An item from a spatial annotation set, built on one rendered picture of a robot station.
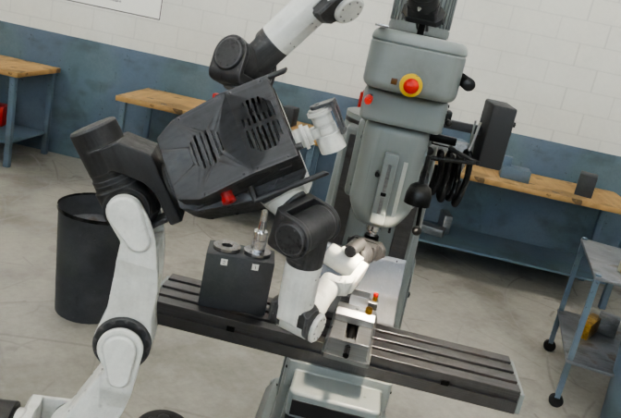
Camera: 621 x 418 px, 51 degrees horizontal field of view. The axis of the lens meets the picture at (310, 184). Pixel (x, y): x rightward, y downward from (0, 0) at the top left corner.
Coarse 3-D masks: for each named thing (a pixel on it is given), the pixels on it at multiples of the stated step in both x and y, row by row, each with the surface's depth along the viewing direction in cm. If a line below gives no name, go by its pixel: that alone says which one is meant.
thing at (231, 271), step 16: (224, 240) 214; (208, 256) 205; (224, 256) 205; (240, 256) 207; (256, 256) 208; (272, 256) 213; (208, 272) 207; (224, 272) 207; (240, 272) 207; (256, 272) 207; (272, 272) 208; (208, 288) 208; (224, 288) 208; (240, 288) 209; (256, 288) 209; (208, 304) 210; (224, 304) 210; (240, 304) 210; (256, 304) 210
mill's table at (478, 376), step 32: (160, 288) 216; (192, 288) 221; (160, 320) 209; (192, 320) 208; (224, 320) 206; (256, 320) 208; (288, 352) 205; (320, 352) 205; (384, 352) 205; (416, 352) 209; (448, 352) 213; (480, 352) 218; (416, 384) 202; (448, 384) 200; (480, 384) 199; (512, 384) 202
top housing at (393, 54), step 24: (384, 48) 170; (408, 48) 169; (432, 48) 168; (456, 48) 168; (384, 72) 171; (408, 72) 170; (432, 72) 169; (456, 72) 170; (432, 96) 171; (456, 96) 174
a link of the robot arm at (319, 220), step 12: (300, 216) 146; (312, 216) 148; (324, 216) 150; (312, 228) 145; (324, 228) 149; (312, 240) 145; (324, 240) 151; (312, 252) 150; (324, 252) 153; (300, 264) 151; (312, 264) 151
